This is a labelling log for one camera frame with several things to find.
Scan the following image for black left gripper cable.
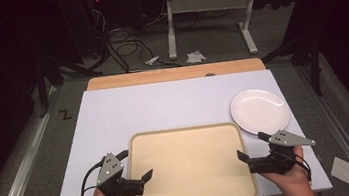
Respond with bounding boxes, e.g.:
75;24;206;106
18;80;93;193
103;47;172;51
75;160;110;196

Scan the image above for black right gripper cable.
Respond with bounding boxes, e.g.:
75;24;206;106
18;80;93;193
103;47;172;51
283;148;314;188

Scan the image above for black floor cable tangle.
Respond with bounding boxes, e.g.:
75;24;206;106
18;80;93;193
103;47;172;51
88;19;184;79

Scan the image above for flat white paper sheet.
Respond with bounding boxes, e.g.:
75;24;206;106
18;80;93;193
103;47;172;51
328;154;349;186

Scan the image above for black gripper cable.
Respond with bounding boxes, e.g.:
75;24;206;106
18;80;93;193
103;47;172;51
283;148;314;188
75;160;110;196

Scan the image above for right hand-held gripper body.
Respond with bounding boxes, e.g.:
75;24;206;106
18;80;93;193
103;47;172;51
244;125;320;179

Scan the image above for beige plastic tray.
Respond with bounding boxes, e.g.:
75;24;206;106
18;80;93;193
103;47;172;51
119;118;260;196

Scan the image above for black metal stand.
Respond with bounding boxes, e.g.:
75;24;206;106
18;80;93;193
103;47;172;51
31;50;108;120
259;31;326;104

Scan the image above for white metal table frame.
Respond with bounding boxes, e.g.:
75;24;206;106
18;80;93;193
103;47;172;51
162;0;311;65

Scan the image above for white table cover board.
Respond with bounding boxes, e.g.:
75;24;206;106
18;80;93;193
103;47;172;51
38;62;334;196

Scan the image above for metal floor rail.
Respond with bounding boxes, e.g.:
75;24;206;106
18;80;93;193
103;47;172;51
293;57;349;196
0;85;75;196

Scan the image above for person's right hand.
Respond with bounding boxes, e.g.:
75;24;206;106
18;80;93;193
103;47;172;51
259;144;314;196

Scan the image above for crumpled white paper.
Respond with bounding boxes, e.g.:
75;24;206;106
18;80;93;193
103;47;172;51
185;49;207;65

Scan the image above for dark equipment with red light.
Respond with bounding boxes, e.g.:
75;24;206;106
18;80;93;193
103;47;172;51
59;0;149;59

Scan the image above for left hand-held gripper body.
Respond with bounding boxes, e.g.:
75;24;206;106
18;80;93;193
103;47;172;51
92;147;147;196

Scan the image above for white round plate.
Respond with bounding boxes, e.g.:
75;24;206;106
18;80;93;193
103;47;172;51
227;84;293;140

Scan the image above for small white paper scrap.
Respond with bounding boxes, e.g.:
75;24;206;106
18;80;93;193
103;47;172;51
144;55;161;66

